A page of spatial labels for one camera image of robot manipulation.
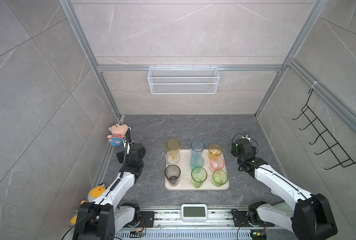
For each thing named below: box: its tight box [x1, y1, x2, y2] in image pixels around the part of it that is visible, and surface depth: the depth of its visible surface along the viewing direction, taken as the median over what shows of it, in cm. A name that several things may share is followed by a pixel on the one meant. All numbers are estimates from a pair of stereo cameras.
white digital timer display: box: [181, 203, 208, 223], surface depth 74 cm
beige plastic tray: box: [165, 149, 230, 191], surface depth 87 cm
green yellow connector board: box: [251, 232, 267, 240], surface depth 72 cm
